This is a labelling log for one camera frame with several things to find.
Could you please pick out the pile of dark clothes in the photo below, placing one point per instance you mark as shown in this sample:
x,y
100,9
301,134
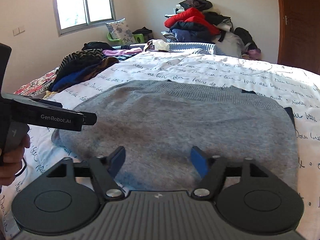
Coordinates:
x,y
83,65

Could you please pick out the grey knit sweater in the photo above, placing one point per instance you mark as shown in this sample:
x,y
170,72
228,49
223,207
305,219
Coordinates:
x,y
158,122

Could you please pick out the blue white striped basket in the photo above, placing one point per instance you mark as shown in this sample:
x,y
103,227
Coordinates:
x,y
208,48

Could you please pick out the green plastic chair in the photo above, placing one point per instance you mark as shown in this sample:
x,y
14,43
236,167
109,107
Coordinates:
x,y
125,38

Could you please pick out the white wall switch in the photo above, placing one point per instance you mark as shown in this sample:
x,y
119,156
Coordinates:
x,y
18,30

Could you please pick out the brown wooden door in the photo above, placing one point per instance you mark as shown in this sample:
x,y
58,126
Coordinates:
x,y
299,34

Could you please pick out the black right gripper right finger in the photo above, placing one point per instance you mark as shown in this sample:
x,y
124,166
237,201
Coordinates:
x,y
246,195

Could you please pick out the person's left hand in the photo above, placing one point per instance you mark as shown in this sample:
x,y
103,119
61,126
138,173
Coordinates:
x,y
12,162

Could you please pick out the aluminium sliding window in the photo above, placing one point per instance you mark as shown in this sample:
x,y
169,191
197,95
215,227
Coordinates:
x,y
76,15

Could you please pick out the floral white pillow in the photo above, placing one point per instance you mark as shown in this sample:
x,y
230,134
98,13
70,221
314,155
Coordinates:
x,y
120,29

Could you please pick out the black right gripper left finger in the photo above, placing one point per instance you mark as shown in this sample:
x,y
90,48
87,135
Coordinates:
x,y
69,195

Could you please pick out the black bag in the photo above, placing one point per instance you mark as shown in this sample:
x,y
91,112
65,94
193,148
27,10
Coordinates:
x,y
143,35

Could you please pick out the white script-print bedspread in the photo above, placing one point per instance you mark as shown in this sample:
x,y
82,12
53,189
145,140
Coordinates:
x,y
174,214

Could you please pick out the red floral sheet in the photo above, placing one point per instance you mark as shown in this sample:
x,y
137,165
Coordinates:
x,y
37,86

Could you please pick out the heap of jackets and clothes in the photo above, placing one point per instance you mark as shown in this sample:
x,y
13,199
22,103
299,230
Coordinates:
x,y
199,21

